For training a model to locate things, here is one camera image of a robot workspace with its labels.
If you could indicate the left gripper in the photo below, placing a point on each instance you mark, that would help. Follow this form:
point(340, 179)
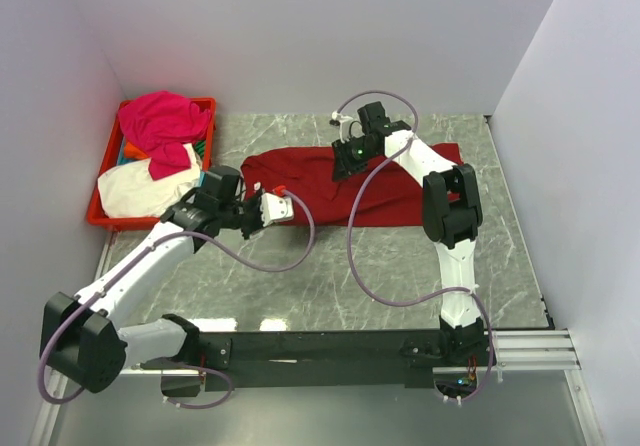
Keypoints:
point(256, 199)

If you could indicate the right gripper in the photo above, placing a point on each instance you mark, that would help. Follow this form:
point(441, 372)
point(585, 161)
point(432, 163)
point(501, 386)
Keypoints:
point(343, 166)

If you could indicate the dark red t shirt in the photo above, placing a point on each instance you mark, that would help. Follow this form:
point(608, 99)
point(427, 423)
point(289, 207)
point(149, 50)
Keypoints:
point(392, 199)

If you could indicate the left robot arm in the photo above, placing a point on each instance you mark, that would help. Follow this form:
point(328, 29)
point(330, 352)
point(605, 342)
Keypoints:
point(84, 336)

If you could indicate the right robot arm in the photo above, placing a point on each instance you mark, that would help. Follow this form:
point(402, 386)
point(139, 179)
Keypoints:
point(451, 218)

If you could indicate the green t shirt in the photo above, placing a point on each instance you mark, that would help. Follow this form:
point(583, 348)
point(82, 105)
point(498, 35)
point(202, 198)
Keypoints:
point(200, 148)

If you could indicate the white t shirt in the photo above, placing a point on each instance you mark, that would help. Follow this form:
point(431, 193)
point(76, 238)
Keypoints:
point(129, 191)

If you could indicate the pink t shirt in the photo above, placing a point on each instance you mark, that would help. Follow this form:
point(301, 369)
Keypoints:
point(161, 124)

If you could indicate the orange t shirt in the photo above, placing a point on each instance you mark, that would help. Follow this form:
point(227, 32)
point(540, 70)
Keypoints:
point(133, 153)

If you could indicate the black base beam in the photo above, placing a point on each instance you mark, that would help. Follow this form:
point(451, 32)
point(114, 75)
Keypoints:
point(336, 358)

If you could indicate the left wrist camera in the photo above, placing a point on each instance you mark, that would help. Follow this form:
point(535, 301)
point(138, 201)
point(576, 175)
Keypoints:
point(273, 208)

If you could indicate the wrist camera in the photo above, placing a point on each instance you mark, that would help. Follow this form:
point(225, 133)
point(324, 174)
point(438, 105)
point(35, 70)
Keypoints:
point(344, 124)
point(273, 208)

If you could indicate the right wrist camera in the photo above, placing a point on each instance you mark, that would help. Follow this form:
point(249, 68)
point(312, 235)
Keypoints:
point(344, 124)

